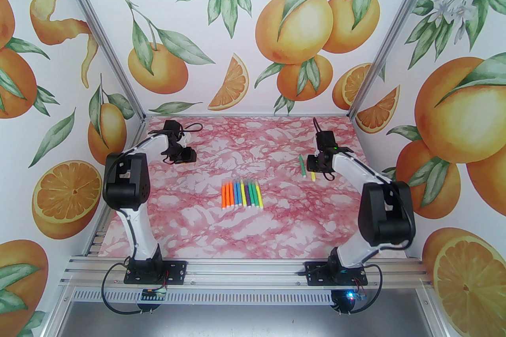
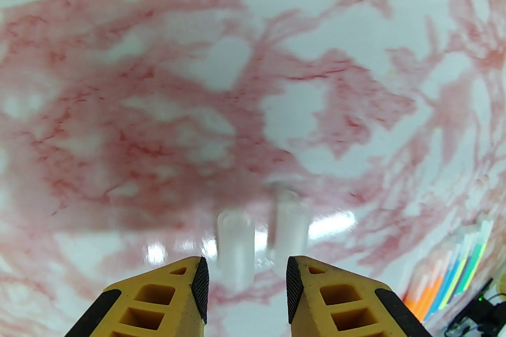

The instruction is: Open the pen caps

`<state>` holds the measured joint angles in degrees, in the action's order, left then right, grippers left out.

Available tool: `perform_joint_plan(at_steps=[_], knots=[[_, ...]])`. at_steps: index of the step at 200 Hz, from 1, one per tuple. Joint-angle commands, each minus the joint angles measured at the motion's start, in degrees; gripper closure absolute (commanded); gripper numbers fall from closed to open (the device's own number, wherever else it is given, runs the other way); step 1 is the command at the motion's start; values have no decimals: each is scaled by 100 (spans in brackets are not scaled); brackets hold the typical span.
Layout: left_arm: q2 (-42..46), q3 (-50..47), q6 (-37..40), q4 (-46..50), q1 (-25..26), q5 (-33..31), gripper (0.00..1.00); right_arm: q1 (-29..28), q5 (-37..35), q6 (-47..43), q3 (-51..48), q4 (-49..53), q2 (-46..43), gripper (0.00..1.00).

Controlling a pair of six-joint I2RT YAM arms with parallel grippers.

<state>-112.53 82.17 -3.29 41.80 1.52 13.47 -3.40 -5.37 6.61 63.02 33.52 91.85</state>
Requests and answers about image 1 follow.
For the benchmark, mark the aluminium frame post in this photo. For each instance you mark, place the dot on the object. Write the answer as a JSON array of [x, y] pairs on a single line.
[[394, 31], [99, 31]]

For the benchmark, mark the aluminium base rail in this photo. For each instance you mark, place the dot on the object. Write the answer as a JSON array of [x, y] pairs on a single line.
[[245, 272]]

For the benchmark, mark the small circuit board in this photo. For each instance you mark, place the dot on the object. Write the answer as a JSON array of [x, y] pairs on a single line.
[[357, 296], [154, 294]]

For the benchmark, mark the purple marker pen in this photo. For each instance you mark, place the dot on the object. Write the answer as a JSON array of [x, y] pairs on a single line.
[[248, 194]]

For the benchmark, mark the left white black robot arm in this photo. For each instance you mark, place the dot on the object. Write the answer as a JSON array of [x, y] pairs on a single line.
[[126, 185]]

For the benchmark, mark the perforated metal strip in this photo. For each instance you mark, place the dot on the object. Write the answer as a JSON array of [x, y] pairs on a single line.
[[245, 296]]

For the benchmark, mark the green marker pen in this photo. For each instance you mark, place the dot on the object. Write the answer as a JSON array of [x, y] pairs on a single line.
[[255, 194], [251, 194], [302, 167]]

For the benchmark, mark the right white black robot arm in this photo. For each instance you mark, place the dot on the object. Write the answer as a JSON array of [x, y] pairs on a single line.
[[385, 209]]

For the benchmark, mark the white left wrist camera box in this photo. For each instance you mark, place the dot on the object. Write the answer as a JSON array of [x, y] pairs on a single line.
[[182, 138]]

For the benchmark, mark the brushed steel panel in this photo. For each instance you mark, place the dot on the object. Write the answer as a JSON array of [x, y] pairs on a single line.
[[245, 321]]

